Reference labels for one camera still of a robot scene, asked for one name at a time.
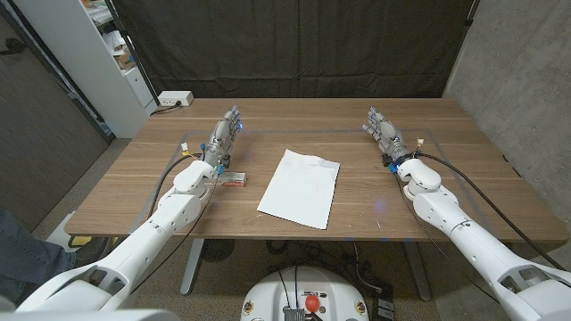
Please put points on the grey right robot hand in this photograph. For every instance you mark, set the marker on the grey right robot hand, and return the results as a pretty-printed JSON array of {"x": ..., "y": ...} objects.
[{"x": 388, "y": 136}]

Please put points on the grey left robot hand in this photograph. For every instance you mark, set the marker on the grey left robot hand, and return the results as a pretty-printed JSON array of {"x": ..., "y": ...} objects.
[{"x": 223, "y": 138}]

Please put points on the white paper sheet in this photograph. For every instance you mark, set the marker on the white paper sheet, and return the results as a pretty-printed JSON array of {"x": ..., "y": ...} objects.
[{"x": 303, "y": 187}]

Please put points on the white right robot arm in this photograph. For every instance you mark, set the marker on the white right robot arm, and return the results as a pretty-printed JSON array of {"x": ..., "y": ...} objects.
[{"x": 468, "y": 241}]

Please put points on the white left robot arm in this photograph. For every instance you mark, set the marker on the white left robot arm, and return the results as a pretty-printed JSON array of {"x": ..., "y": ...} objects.
[{"x": 134, "y": 249}]

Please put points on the red white toothpaste box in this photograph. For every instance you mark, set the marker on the red white toothpaste box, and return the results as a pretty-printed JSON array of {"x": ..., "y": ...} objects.
[{"x": 234, "y": 179}]

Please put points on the white power strip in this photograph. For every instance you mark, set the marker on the white power strip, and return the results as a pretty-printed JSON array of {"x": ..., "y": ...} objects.
[{"x": 175, "y": 97}]

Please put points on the black round vent disc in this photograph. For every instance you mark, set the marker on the black round vent disc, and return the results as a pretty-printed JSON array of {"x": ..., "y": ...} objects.
[{"x": 217, "y": 249}]

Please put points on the black backdrop curtain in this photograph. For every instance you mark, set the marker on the black backdrop curtain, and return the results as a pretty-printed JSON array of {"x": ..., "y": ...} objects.
[{"x": 290, "y": 44}]

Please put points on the black backdrop stand pole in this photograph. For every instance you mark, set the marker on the black backdrop stand pole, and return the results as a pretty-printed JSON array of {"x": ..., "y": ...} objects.
[
  {"x": 134, "y": 58},
  {"x": 470, "y": 13}
]

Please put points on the cardboard box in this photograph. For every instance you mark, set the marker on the cardboard box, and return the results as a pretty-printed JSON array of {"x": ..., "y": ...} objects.
[{"x": 125, "y": 60}]

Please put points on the grey table leg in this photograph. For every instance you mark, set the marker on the grey table leg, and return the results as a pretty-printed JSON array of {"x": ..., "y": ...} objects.
[
  {"x": 417, "y": 272},
  {"x": 192, "y": 267}
]

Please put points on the white shelf cabinet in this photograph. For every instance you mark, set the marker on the white shelf cabinet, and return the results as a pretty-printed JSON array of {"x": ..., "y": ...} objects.
[{"x": 89, "y": 67}]

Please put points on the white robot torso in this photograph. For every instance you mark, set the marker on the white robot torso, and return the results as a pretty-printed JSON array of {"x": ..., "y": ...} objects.
[{"x": 267, "y": 294}]

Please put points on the black floor power strip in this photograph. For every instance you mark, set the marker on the black floor power strip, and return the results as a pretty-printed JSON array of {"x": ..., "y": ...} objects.
[{"x": 383, "y": 307}]

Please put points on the dark shoe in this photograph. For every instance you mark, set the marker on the dark shoe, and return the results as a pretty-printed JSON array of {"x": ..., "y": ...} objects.
[{"x": 91, "y": 250}]

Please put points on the red emergency stop button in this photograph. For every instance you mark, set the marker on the red emergency stop button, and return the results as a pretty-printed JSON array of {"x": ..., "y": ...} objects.
[{"x": 312, "y": 302}]

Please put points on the white flat floor board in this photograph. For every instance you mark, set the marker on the white flat floor board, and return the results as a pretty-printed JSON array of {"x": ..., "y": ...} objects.
[{"x": 60, "y": 232}]

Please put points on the person leg in jeans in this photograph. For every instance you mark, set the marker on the person leg in jeans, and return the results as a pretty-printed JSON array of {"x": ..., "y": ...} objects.
[{"x": 27, "y": 258}]

